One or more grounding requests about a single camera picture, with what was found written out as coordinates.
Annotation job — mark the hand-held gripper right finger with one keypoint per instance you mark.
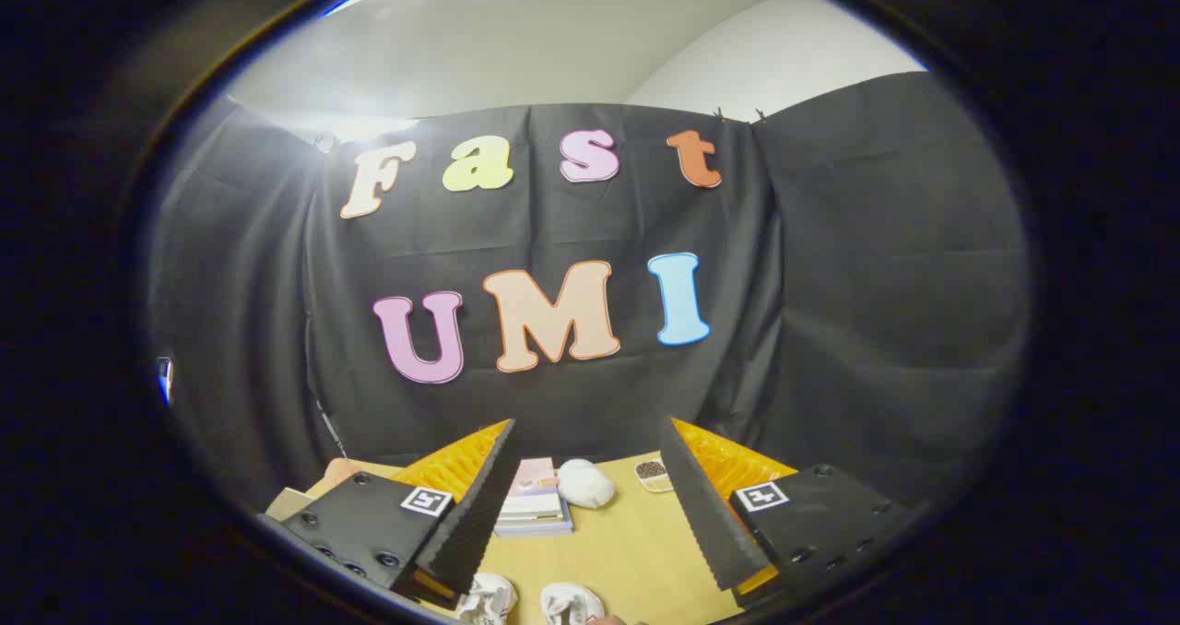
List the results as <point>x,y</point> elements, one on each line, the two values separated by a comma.
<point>705,505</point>

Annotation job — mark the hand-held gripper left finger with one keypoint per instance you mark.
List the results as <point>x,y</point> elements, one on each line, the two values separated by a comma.
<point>475,505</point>

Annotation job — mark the white canvas shoe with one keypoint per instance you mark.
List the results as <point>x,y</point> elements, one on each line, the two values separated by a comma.
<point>570,602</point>
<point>487,599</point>

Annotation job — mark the small compartment tray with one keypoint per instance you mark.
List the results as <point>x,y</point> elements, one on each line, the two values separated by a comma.
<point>653,474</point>

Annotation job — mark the grey book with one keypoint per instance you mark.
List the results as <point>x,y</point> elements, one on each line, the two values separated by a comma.
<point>535,527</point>

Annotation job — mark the pink book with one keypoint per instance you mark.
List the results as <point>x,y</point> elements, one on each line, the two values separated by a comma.
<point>536,489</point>

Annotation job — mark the white fluffy ball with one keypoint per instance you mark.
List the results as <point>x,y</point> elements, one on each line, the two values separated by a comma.
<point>586,485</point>

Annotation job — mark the orange fuzzy ball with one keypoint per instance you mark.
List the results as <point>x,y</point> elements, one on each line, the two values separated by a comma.
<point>339,473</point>

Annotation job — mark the black backdrop cloth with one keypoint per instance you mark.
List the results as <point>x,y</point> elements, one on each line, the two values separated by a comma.
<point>830,284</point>

